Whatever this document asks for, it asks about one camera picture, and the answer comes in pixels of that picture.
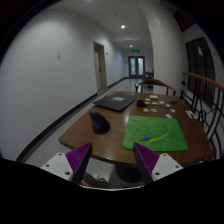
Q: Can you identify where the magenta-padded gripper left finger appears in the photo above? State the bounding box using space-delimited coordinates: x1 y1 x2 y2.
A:
40 142 93 185

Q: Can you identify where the dark glass window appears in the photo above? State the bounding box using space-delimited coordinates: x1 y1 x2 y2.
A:
185 37 217 108

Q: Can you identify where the green mouse pad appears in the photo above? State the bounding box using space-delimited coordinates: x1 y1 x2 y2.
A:
122 114 189 153

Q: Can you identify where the black closed laptop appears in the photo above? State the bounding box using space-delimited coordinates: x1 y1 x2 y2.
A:
92 93 139 113

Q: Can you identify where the curved-back wooden chair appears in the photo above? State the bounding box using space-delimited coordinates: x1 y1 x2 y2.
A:
134 78 178 97

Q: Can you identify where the dark wooden chair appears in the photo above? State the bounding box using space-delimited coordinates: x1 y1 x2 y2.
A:
143 70 155 81

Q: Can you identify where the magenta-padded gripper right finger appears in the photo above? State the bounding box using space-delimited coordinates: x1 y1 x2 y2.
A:
133 142 184 186

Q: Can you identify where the glass double door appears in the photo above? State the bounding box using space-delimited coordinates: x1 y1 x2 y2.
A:
128 55 146 79

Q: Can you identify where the beige side door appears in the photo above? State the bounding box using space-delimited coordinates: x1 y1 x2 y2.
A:
92 41 109 93

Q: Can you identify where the black vertical computer mouse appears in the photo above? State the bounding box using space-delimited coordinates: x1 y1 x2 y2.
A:
88 110 111 135

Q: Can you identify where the white and black paper strip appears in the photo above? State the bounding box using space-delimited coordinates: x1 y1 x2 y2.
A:
185 110 196 120

